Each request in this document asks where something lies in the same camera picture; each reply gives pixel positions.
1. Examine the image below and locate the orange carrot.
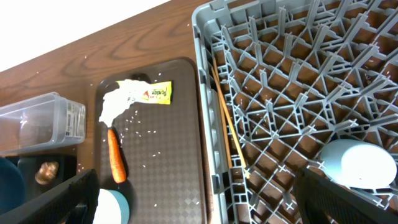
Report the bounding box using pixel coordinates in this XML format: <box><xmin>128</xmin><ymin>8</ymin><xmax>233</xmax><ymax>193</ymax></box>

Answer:
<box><xmin>108</xmin><ymin>129</ymin><xmax>127</xmax><ymax>184</ymax></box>

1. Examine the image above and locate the white crumpled napkin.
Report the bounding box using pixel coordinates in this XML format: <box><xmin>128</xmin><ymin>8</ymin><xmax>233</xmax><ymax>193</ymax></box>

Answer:
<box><xmin>99</xmin><ymin>79</ymin><xmax>150</xmax><ymax>128</ymax></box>

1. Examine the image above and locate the dark blue plate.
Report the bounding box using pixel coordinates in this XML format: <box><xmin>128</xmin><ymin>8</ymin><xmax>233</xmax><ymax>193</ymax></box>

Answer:
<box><xmin>0</xmin><ymin>157</ymin><xmax>25</xmax><ymax>215</ymax></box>

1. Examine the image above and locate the brown food scrap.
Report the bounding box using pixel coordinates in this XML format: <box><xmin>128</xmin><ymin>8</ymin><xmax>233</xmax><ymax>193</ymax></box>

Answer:
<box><xmin>35</xmin><ymin>161</ymin><xmax>59</xmax><ymax>185</ymax></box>

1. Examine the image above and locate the light blue rice bowl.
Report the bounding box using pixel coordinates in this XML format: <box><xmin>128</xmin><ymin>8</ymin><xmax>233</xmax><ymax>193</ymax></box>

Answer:
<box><xmin>93</xmin><ymin>189</ymin><xmax>130</xmax><ymax>224</ymax></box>

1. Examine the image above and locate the black plastic tray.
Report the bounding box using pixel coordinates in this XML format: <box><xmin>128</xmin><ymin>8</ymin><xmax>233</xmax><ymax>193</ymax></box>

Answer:
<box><xmin>0</xmin><ymin>154</ymin><xmax>78</xmax><ymax>215</ymax></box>

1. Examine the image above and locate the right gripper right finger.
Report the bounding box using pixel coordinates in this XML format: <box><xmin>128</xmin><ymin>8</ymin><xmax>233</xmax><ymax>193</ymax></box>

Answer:
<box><xmin>294</xmin><ymin>167</ymin><xmax>397</xmax><ymax>224</ymax></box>

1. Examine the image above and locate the clear plastic bin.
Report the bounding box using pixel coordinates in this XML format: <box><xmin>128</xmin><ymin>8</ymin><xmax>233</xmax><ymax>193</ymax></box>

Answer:
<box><xmin>1</xmin><ymin>92</ymin><xmax>86</xmax><ymax>156</ymax></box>

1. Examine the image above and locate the yellow green snack wrapper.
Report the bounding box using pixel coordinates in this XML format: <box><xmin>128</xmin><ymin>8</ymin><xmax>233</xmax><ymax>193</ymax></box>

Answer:
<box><xmin>116</xmin><ymin>79</ymin><xmax>172</xmax><ymax>105</ymax></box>

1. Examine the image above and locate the brown serving tray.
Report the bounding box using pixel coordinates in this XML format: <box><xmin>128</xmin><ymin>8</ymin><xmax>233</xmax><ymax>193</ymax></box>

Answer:
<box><xmin>94</xmin><ymin>58</ymin><xmax>206</xmax><ymax>223</ymax></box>

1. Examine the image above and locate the grey dishwasher rack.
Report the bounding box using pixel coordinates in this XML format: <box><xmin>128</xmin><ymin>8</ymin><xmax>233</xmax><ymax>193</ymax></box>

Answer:
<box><xmin>192</xmin><ymin>0</ymin><xmax>397</xmax><ymax>223</ymax></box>

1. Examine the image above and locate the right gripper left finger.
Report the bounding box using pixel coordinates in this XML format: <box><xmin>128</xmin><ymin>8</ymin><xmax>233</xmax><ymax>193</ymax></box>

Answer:
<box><xmin>1</xmin><ymin>169</ymin><xmax>100</xmax><ymax>223</ymax></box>

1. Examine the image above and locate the light blue cup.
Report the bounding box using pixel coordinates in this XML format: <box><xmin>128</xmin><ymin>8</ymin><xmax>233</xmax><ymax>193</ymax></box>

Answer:
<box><xmin>320</xmin><ymin>139</ymin><xmax>397</xmax><ymax>189</ymax></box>

